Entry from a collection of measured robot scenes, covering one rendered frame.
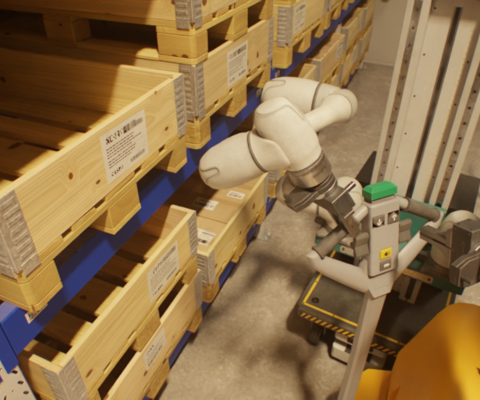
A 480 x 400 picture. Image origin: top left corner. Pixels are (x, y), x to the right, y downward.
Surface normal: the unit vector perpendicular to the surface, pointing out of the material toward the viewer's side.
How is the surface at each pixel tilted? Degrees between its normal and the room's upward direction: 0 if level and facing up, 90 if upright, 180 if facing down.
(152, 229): 90
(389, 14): 90
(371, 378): 22
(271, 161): 100
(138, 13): 90
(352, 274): 69
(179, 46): 90
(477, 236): 74
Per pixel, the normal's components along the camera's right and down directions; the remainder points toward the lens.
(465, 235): -0.92, 0.23
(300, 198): -0.54, -0.69
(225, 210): 0.00, -0.81
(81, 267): 0.92, 0.23
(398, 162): -0.50, 0.50
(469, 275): 0.39, 0.29
